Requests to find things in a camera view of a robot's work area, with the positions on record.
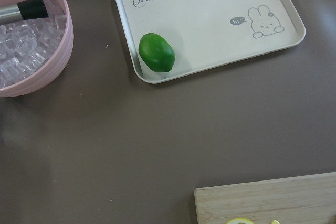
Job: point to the pink ice bowl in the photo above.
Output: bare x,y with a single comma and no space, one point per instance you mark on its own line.
53,67

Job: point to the green lime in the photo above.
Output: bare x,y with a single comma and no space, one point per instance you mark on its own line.
156,52

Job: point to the cream rabbit tray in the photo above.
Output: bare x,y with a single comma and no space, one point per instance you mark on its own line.
205,34

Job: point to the wooden cutting board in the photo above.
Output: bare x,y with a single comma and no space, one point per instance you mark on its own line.
301,199

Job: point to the black handled steel utensil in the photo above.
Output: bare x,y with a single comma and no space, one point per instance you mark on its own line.
24,10

